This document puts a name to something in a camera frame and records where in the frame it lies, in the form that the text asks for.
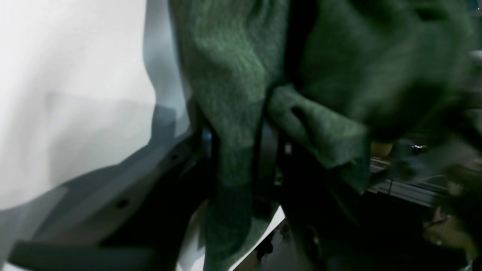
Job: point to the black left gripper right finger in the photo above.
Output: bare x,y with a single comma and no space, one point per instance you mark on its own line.
333,227

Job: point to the dark green long-sleeve shirt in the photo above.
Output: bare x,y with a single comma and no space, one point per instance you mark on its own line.
377,88

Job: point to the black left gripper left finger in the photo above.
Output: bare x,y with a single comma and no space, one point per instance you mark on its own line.
132,216

